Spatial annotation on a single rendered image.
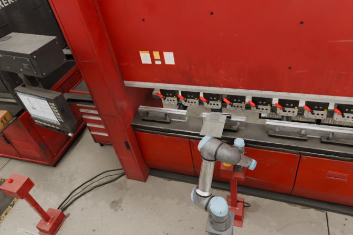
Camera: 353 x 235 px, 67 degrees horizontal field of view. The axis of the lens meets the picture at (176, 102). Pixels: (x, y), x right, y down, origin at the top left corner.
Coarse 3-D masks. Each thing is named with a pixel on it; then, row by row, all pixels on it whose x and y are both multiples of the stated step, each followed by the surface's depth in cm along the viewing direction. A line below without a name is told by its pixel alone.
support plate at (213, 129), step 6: (210, 114) 240; (204, 120) 235; (222, 120) 232; (204, 126) 229; (210, 126) 228; (216, 126) 227; (222, 126) 226; (204, 132) 224; (210, 132) 223; (216, 132) 222
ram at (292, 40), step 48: (144, 0) 187; (192, 0) 176; (240, 0) 166; (288, 0) 157; (336, 0) 150; (144, 48) 214; (192, 48) 199; (240, 48) 187; (288, 48) 176; (336, 48) 166; (336, 96) 187
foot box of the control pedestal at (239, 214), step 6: (228, 198) 269; (240, 198) 267; (228, 204) 264; (240, 204) 262; (228, 210) 259; (234, 210) 258; (240, 210) 257; (234, 216) 258; (240, 216) 255; (234, 222) 260; (240, 222) 259
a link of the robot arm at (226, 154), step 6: (222, 144) 159; (222, 150) 157; (228, 150) 157; (234, 150) 160; (216, 156) 158; (222, 156) 156; (228, 156) 156; (234, 156) 158; (240, 156) 163; (246, 156) 182; (222, 162) 160; (228, 162) 158; (234, 162) 159; (240, 162) 168; (246, 162) 177; (252, 162) 186; (252, 168) 186
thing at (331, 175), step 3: (327, 174) 223; (330, 174) 222; (333, 174) 221; (336, 174) 220; (339, 174) 219; (342, 174) 218; (345, 174) 217; (327, 177) 223; (330, 177) 222; (333, 177) 223; (336, 177) 222; (339, 177) 221; (342, 177) 220; (345, 177) 219; (342, 180) 220; (345, 180) 219
